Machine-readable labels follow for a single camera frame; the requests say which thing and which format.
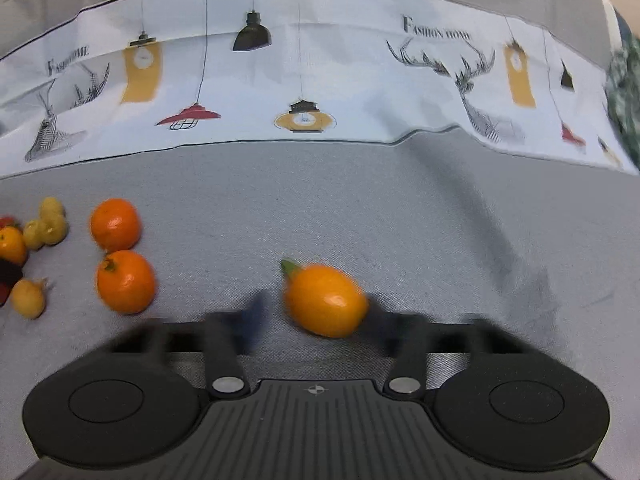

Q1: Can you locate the dark red cherry tomato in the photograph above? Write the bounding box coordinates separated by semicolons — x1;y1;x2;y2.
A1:
0;258;23;307

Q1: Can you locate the pale yellow longan fruit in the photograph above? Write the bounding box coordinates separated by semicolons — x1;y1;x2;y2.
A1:
10;278;47;320

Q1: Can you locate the small orange kumquat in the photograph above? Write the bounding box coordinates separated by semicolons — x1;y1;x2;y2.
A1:
0;226;28;266

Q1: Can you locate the orange tangerine with stem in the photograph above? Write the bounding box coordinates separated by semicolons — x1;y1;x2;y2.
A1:
96;250;156;315

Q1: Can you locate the round orange tangerine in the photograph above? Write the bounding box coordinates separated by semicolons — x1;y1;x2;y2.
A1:
89;198;142;252

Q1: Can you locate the yellow-green longan fruit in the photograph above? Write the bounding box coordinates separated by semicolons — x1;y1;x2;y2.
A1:
39;196;65;219
41;214;68;246
22;219;44;252

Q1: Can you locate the oval orange kumquat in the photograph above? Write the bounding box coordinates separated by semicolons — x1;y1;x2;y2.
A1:
281;259;369;338

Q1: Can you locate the grey printed sofa cover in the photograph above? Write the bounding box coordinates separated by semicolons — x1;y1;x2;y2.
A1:
1;0;639;479

